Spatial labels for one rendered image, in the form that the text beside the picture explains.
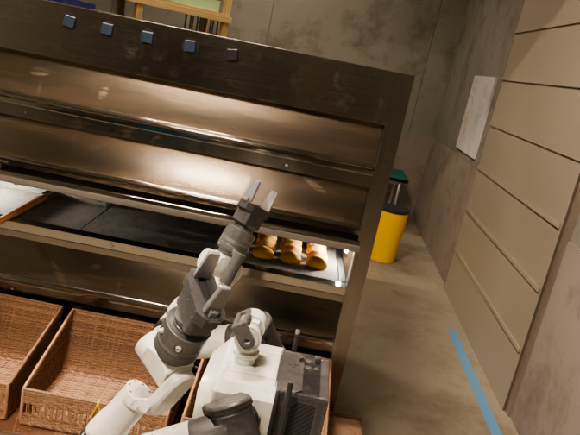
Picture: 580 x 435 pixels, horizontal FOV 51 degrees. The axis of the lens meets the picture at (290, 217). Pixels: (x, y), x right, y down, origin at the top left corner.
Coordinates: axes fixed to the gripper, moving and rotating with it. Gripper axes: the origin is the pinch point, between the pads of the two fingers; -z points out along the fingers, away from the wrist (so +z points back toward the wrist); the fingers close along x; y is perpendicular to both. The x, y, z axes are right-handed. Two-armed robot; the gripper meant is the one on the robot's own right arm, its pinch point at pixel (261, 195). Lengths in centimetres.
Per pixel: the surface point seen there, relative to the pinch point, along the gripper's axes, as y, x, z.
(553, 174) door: -14, -296, -120
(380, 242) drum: 158, -518, -35
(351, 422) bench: -20, -127, 66
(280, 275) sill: 28, -88, 24
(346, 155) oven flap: 20, -73, -33
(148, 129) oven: 87, -38, -3
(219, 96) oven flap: 70, -46, -29
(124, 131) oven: 95, -35, 2
